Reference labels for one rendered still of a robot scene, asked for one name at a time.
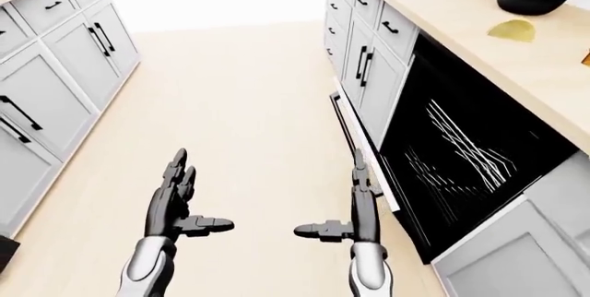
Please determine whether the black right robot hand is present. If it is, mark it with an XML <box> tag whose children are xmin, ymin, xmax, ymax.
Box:
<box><xmin>293</xmin><ymin>148</ymin><xmax>384</xmax><ymax>244</ymax></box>

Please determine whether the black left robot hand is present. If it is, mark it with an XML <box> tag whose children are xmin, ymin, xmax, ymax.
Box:
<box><xmin>143</xmin><ymin>148</ymin><xmax>236</xmax><ymax>244</ymax></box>

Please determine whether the white dishwasher door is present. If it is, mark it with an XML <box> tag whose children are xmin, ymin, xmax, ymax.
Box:
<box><xmin>327</xmin><ymin>76</ymin><xmax>434</xmax><ymax>267</ymax></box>

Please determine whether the narrow grey cabinet door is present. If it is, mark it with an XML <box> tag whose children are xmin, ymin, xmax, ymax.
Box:
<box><xmin>358</xmin><ymin>32</ymin><xmax>412</xmax><ymax>151</ymax></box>
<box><xmin>342</xmin><ymin>16</ymin><xmax>375</xmax><ymax>101</ymax></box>

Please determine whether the grey shaker cabinet door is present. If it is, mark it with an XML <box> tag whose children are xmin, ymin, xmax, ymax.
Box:
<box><xmin>0</xmin><ymin>42</ymin><xmax>101</xmax><ymax>164</ymax></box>
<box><xmin>81</xmin><ymin>0</ymin><xmax>141</xmax><ymax>77</ymax></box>
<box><xmin>40</xmin><ymin>20</ymin><xmax>124</xmax><ymax>112</ymax></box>
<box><xmin>0</xmin><ymin>112</ymin><xmax>65</xmax><ymax>233</ymax></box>

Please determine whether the large grey cabinet door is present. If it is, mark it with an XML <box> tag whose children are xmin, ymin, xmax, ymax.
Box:
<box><xmin>431</xmin><ymin>150</ymin><xmax>590</xmax><ymax>297</ymax></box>

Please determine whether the black dishwasher body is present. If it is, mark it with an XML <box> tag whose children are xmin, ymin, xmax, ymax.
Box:
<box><xmin>377</xmin><ymin>31</ymin><xmax>581</xmax><ymax>267</ymax></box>

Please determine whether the grey stacked drawer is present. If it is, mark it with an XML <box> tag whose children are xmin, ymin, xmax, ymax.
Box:
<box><xmin>326</xmin><ymin>0</ymin><xmax>355</xmax><ymax>32</ymax></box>
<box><xmin>324</xmin><ymin>10</ymin><xmax>352</xmax><ymax>56</ymax></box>
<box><xmin>324</xmin><ymin>32</ymin><xmax>348</xmax><ymax>74</ymax></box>

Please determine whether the small grey cabinet drawer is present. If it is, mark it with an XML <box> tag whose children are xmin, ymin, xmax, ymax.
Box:
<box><xmin>353</xmin><ymin>0</ymin><xmax>383</xmax><ymax>20</ymax></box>
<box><xmin>376</xmin><ymin>0</ymin><xmax>419</xmax><ymax>53</ymax></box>

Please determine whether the yellow taco shell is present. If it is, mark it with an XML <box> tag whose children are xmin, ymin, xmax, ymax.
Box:
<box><xmin>487</xmin><ymin>18</ymin><xmax>538</xmax><ymax>43</ymax></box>

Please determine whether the wide grey cabinet drawer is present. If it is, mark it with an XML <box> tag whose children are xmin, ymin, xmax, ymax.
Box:
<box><xmin>9</xmin><ymin>0</ymin><xmax>78</xmax><ymax>24</ymax></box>

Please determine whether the black dishwasher door handle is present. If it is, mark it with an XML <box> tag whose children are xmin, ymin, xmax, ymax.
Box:
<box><xmin>328</xmin><ymin>91</ymin><xmax>360</xmax><ymax>155</ymax></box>

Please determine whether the white wire dishwasher rack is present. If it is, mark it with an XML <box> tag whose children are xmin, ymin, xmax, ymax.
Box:
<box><xmin>403</xmin><ymin>98</ymin><xmax>515</xmax><ymax>208</ymax></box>

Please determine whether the black bar door handle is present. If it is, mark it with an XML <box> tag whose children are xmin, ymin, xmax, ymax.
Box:
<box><xmin>355</xmin><ymin>45</ymin><xmax>369</xmax><ymax>81</ymax></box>
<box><xmin>88</xmin><ymin>26</ymin><xmax>111</xmax><ymax>57</ymax></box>
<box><xmin>0</xmin><ymin>95</ymin><xmax>43</xmax><ymax>132</ymax></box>
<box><xmin>360</xmin><ymin>52</ymin><xmax>374</xmax><ymax>88</ymax></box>
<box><xmin>0</xmin><ymin>115</ymin><xmax>32</xmax><ymax>145</ymax></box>
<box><xmin>93</xmin><ymin>21</ymin><xmax>115</xmax><ymax>53</ymax></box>

